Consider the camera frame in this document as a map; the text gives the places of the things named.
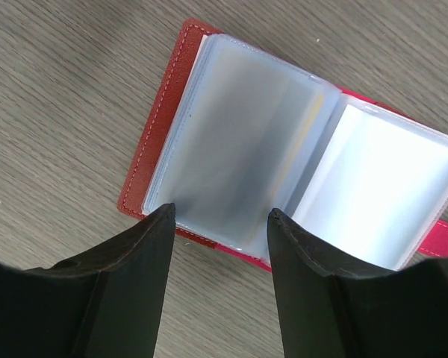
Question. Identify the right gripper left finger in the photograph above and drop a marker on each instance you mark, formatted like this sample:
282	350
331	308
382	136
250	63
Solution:
104	302

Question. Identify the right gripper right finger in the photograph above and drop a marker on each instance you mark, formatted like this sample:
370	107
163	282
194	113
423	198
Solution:
331	304

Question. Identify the red leather card holder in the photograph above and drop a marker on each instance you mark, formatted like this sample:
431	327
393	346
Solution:
218	138

